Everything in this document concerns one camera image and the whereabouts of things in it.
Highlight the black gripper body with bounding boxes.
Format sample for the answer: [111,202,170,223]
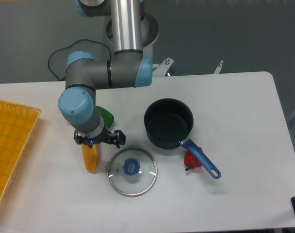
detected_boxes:
[81,126,111,148]

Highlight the long orange bread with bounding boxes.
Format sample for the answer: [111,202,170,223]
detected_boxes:
[82,144,99,173]

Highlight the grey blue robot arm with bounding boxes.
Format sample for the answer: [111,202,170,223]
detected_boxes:
[58,0,152,147]

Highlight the green bell pepper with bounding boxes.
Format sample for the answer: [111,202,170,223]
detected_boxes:
[96,106,115,129]

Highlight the glass lid blue knob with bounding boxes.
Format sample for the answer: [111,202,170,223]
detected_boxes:
[108,148,158,197]

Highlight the yellow woven basket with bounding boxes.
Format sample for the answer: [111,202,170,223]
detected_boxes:
[0,100,41,204]

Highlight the red bell pepper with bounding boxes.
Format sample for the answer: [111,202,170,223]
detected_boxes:
[183,151,202,171]

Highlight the dark pot blue handle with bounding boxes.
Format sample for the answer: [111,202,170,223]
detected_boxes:
[144,98,221,179]

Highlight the black cable on floor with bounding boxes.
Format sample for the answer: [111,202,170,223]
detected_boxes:
[48,39,113,81]

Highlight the white bracket behind table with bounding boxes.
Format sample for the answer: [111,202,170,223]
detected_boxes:
[214,60,223,74]

